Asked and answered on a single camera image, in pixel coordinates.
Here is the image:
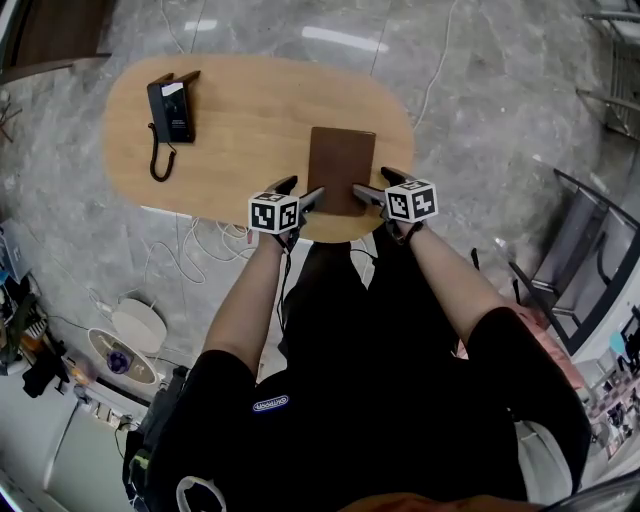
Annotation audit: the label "person's left forearm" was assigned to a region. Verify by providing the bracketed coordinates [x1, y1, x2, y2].
[202, 232, 291, 376]

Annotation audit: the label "person's black shirt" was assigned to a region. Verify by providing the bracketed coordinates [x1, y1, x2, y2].
[144, 304, 594, 512]

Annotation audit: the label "white round disc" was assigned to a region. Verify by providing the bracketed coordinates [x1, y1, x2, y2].
[110, 298, 169, 354]

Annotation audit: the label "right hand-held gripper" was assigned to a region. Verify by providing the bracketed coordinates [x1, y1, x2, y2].
[352, 166, 440, 225]

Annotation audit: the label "white coiled cable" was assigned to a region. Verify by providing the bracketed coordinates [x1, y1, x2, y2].
[142, 214, 256, 286]

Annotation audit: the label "beige oval tray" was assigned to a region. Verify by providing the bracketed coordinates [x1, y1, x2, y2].
[87, 327, 160, 386]

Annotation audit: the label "person's right forearm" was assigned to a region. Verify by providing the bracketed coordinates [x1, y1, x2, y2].
[394, 222, 511, 346]

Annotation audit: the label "wooden coffee table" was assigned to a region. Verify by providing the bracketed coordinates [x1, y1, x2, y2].
[101, 53, 416, 245]

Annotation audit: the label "white floor cable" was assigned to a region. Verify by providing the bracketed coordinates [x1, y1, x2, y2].
[412, 0, 459, 131]

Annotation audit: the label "person's black trousers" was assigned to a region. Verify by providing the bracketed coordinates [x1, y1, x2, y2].
[277, 224, 461, 386]

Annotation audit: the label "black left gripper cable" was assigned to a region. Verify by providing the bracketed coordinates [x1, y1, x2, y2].
[274, 239, 296, 336]

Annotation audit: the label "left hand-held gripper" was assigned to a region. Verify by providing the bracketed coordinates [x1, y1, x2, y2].
[247, 174, 327, 236]

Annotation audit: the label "brown leather book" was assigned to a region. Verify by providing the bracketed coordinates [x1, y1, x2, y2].
[306, 126, 377, 218]

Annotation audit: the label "black telephone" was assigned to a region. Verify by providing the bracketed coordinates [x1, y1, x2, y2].
[146, 70, 202, 145]

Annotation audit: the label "black coiled phone cord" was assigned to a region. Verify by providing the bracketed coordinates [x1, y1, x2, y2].
[147, 122, 177, 183]

